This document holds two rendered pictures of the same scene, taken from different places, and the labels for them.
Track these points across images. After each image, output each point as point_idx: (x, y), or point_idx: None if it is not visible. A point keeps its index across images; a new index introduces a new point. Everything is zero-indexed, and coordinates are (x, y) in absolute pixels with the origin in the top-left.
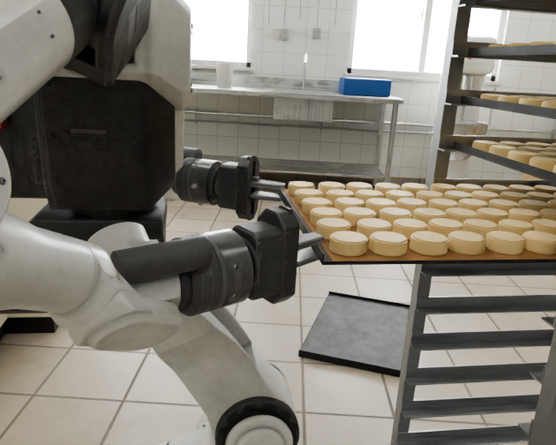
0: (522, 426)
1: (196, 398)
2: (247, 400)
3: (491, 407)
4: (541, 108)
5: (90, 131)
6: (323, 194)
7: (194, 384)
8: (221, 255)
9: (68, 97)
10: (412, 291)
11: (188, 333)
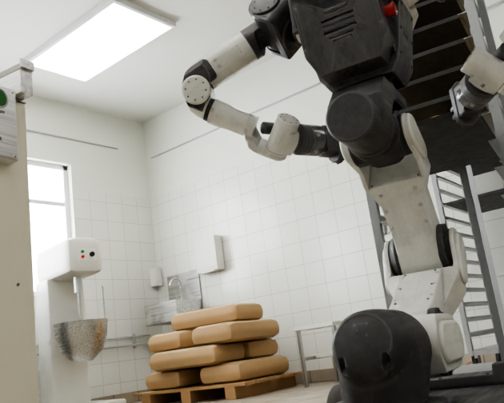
0: None
1: (429, 219)
2: (439, 224)
3: None
4: (436, 99)
5: (406, 31)
6: None
7: (426, 209)
8: None
9: (403, 12)
10: (376, 241)
11: (427, 164)
